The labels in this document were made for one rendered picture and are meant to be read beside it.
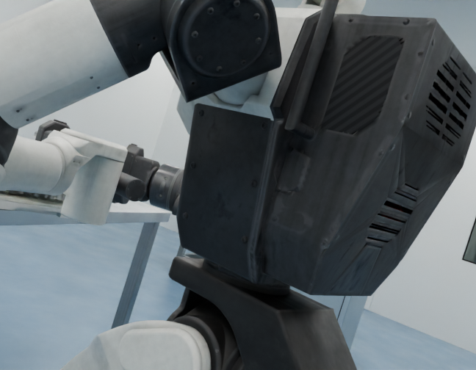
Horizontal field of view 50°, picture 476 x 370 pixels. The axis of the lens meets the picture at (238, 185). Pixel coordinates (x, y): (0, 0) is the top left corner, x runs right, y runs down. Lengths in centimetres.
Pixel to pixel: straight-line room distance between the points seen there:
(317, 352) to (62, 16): 43
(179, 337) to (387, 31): 40
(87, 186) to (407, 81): 45
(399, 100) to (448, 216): 542
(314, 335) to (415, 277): 534
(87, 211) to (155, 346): 21
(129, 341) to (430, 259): 535
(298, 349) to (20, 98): 37
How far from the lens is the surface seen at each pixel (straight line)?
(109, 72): 49
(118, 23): 47
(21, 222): 112
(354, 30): 55
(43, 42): 48
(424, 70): 51
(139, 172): 103
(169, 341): 64
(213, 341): 62
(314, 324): 62
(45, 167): 65
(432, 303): 594
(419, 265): 593
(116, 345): 73
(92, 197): 74
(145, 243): 174
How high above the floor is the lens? 104
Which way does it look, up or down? 1 degrees down
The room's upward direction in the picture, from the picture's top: 18 degrees clockwise
